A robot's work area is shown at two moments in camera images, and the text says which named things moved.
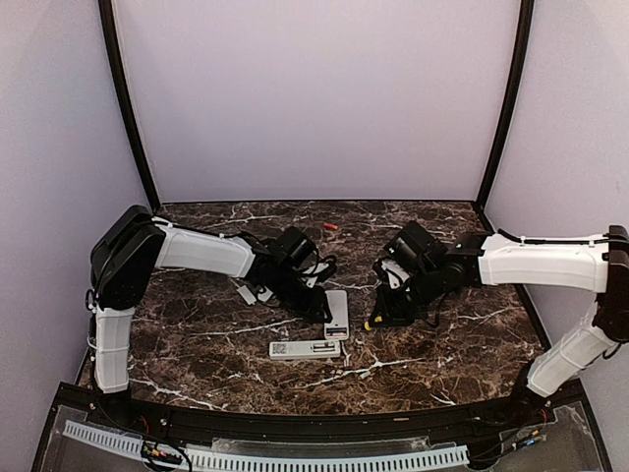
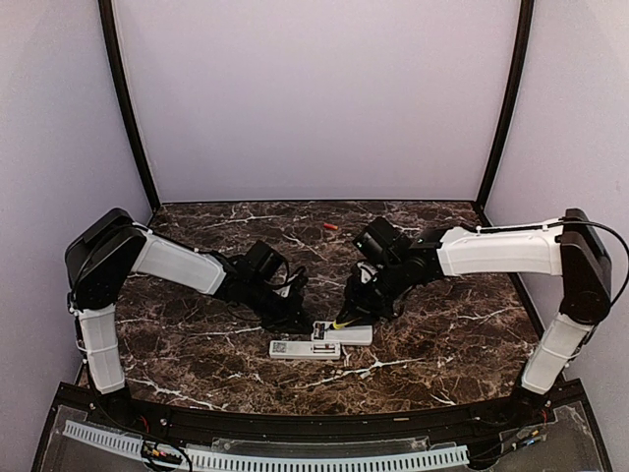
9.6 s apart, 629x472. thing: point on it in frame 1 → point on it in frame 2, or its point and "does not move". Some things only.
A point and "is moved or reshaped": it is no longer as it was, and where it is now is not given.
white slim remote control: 305,350 does not move
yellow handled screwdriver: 376,320 is moved or reshaped
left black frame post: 106,9 does not move
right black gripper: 391,316 → 354,305
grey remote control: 338,328 is moved or reshaped
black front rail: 241,423 does not move
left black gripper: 313,306 → 287,322
